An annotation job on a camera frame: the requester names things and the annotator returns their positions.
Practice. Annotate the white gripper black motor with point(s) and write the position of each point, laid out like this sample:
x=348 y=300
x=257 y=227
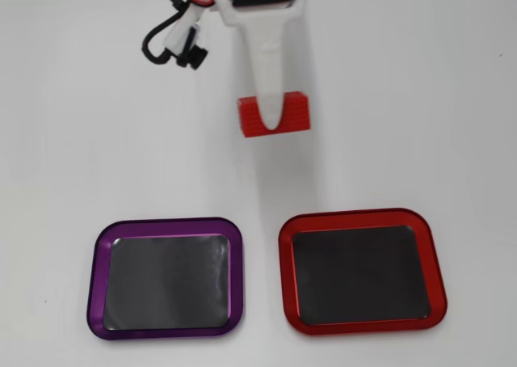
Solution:
x=263 y=27

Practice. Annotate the red studded block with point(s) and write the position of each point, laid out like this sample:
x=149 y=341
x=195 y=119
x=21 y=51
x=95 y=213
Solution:
x=299 y=116

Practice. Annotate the red metal tray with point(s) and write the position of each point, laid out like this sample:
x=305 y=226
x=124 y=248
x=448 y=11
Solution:
x=361 y=274

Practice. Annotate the purple metal tray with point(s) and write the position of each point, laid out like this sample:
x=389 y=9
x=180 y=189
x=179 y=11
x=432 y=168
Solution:
x=165 y=280

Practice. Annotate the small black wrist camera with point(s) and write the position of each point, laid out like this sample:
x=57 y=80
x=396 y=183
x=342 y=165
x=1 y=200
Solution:
x=194 y=56

